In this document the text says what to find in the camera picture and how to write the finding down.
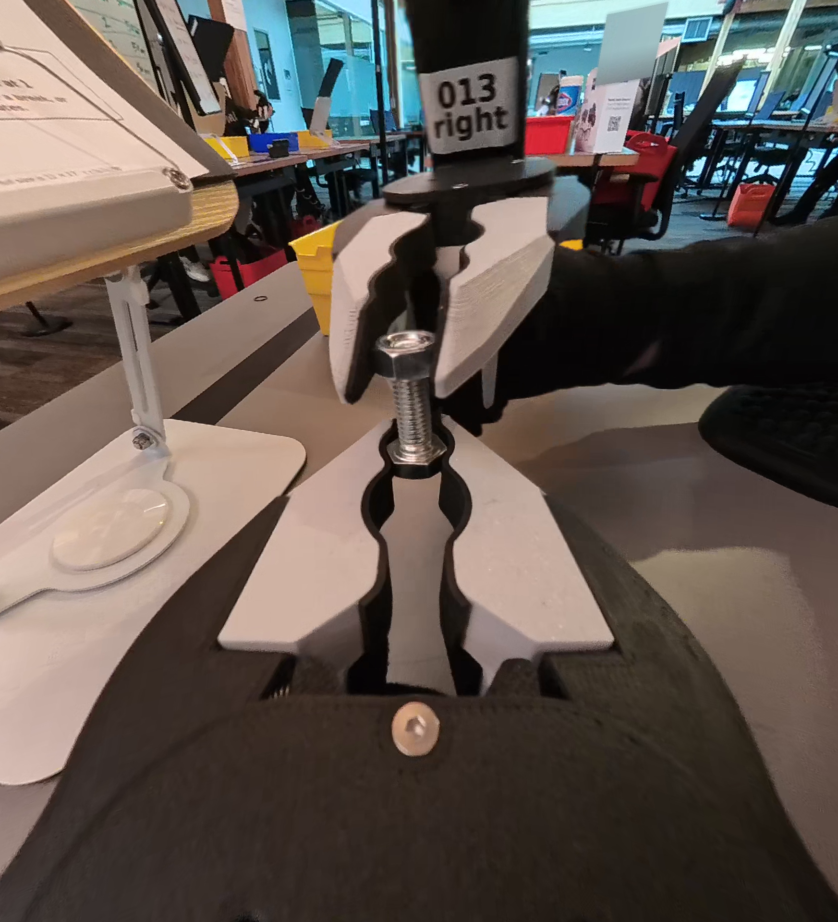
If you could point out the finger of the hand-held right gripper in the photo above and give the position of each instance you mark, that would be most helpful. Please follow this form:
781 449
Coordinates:
498 288
354 288

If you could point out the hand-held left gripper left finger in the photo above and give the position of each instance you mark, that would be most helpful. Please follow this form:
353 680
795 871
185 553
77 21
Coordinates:
303 576

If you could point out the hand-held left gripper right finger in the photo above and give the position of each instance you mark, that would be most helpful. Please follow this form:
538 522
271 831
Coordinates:
527 576

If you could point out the silver hex nut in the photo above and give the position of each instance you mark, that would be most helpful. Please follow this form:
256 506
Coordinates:
404 360

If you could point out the silver hex bolt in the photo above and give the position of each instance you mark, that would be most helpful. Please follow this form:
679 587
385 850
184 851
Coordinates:
411 418

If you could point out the person's right forearm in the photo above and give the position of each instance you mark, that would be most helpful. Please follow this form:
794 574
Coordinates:
750 310

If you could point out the person's right hand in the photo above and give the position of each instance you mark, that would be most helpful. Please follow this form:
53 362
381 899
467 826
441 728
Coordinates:
577 324

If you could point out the small red bag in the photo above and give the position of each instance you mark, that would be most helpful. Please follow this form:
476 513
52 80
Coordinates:
303 225

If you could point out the wipes canister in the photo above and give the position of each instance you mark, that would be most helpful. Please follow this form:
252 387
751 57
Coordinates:
568 101

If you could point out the white metal document stand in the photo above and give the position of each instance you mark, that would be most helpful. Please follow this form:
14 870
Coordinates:
246 461

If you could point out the red plastic bin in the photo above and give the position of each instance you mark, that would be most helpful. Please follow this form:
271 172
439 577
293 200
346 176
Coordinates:
552 137

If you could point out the long wooden desk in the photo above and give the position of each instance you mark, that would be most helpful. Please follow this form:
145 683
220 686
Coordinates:
347 145

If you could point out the small yellow bin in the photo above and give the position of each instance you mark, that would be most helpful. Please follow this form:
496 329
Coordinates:
235 148
314 138

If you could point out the small black device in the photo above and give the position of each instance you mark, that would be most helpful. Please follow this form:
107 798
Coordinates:
279 148

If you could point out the wooden stand board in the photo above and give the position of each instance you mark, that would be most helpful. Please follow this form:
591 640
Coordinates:
217 205

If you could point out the white printed box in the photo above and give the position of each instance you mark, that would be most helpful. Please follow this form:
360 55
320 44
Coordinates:
613 108

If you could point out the blue plastic bin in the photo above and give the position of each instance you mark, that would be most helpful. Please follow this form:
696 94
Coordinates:
260 140

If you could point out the red office chair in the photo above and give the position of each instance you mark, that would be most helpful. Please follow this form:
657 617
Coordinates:
642 166

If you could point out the orange jug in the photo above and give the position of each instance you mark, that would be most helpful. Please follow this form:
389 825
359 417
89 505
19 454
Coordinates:
750 205

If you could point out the black framed sign board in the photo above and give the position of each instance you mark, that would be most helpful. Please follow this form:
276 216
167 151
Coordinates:
188 65

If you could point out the black perforated wrist pad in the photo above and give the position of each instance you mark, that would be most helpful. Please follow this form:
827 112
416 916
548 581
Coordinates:
808 446

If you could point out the printed instruction sheet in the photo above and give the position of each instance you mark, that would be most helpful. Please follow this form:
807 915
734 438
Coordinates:
66 144

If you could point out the whiteboard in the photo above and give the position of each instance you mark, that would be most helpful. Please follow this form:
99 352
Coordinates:
112 29

